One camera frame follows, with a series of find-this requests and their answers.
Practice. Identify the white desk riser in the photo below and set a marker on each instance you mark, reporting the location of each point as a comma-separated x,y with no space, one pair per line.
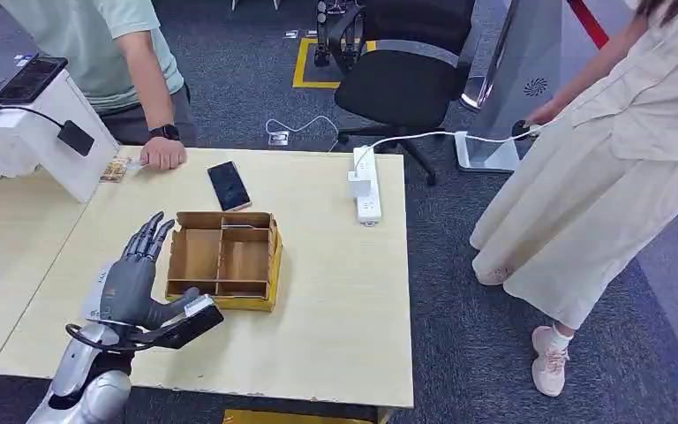
76,158

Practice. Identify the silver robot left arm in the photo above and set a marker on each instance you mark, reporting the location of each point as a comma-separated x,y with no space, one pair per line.
81,374

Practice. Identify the stack of printed cards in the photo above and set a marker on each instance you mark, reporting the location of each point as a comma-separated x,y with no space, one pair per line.
114,171

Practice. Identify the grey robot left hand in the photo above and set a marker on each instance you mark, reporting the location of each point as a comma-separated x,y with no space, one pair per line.
129,287

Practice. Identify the person's hand with wristwatch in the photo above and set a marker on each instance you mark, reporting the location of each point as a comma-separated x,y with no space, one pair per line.
163,155

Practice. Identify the metal floor socket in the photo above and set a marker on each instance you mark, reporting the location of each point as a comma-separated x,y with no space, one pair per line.
278,138

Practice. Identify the seated person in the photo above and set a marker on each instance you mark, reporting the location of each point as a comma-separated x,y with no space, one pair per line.
99,52

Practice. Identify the yellow box under desk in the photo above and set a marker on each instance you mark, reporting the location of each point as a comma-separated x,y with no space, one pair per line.
292,418

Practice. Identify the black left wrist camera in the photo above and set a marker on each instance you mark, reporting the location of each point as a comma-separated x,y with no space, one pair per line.
190,325

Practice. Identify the white plug adapter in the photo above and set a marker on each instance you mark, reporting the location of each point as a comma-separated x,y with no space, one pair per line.
359,186

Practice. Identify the red floor tape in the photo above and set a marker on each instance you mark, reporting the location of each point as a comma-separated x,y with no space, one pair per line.
587,23

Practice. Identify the white power strip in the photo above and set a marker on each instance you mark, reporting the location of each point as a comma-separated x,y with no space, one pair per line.
368,202

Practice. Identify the white crumpled tissue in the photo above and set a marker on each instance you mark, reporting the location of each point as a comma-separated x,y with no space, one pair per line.
14,161

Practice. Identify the wooden divided card box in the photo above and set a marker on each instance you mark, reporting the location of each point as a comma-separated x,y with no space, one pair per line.
228,260

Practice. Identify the black wristwatch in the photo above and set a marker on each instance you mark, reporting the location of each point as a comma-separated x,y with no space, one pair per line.
164,132

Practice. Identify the black power adapter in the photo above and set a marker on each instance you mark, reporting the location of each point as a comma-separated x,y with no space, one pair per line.
76,138

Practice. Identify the grey white kiosk stand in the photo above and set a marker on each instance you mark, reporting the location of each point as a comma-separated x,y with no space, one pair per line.
520,70

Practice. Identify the black office chair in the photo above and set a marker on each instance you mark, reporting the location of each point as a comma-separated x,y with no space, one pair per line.
400,82

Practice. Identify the person's pale pink sneaker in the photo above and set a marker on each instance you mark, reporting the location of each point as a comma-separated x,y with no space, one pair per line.
549,363
493,275

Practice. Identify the black robot legs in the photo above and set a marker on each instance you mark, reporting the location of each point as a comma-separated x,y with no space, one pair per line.
339,35

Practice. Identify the standing person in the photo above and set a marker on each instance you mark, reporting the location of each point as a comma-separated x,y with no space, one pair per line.
596,175

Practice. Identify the black smartphone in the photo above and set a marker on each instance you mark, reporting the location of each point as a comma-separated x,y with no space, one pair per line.
229,186

